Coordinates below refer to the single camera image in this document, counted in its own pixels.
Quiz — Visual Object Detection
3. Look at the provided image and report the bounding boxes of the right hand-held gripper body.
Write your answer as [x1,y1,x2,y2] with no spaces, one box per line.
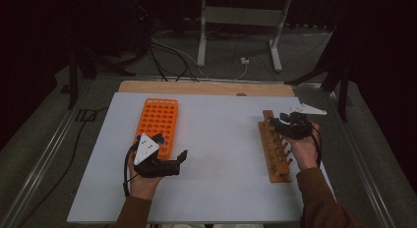
[276,103,328,141]

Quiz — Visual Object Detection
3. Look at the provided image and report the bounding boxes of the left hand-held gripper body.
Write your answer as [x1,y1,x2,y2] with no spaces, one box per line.
[133,133,182,179]

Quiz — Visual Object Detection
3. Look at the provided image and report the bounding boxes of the orange plastic test tube rack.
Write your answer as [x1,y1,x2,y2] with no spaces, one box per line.
[132,97,179,161]

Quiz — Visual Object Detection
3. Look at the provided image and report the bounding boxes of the wooden test tube rack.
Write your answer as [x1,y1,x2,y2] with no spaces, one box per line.
[258,109,294,184]

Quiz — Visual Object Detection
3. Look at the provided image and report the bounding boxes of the person's right hand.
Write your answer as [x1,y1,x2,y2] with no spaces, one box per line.
[283,122,321,172]

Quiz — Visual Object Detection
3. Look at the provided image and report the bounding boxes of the person's left hand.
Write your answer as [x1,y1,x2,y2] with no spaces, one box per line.
[127,150,163,200]

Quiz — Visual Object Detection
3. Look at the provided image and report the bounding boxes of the black stand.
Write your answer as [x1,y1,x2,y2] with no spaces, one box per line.
[284,23,351,123]
[66,45,136,110]

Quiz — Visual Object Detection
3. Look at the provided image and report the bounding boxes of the white metal stand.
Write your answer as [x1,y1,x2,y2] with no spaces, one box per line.
[196,0,293,73]

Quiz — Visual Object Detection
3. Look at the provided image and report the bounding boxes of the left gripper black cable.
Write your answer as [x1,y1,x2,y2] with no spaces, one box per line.
[122,142,142,199]

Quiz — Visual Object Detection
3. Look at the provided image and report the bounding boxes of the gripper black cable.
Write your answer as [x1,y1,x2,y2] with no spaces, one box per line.
[309,123,325,169]
[122,142,142,199]

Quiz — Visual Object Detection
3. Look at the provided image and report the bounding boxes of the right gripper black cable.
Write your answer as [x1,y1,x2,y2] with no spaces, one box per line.
[309,123,325,169]

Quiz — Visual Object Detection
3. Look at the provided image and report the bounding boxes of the aluminium frame rail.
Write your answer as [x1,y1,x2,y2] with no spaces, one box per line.
[93,74,324,88]
[323,88,396,228]
[0,80,96,228]

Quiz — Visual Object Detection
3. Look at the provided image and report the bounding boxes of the black floor cables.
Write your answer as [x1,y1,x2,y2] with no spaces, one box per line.
[148,40,200,84]

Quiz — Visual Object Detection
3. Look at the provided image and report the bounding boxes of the long black floor cable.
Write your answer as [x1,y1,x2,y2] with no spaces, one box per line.
[18,106,109,228]

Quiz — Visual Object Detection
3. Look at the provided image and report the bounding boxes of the white floor cable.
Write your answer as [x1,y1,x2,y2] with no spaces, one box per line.
[149,35,250,82]

